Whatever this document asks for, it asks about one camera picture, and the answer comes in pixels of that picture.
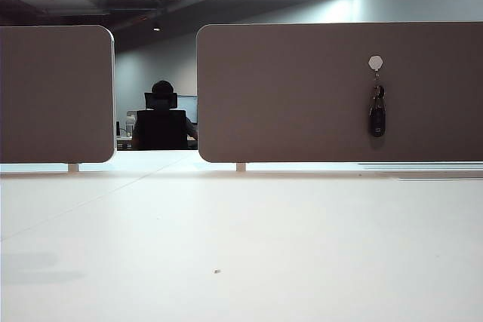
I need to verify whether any black mesh office chair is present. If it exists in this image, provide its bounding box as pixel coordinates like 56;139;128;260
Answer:
131;91;190;151

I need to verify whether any grey partition panel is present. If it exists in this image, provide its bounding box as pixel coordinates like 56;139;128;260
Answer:
195;21;483;164
0;24;115;164

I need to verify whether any white adhesive wall hook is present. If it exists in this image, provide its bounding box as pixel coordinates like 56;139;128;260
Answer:
368;55;385;81

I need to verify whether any left grey partition panel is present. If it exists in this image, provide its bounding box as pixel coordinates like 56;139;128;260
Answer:
0;24;115;164

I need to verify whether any computer monitor with bright screen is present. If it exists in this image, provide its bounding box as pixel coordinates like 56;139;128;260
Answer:
176;94;198;124

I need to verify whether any right grey partition panel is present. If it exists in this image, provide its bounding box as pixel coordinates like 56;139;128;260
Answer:
195;21;483;164

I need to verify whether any bunch of keys with black fob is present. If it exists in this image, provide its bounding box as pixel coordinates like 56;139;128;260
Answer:
368;79;388;139

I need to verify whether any seated person in dark clothes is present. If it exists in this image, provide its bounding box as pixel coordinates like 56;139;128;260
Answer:
131;79;199;149

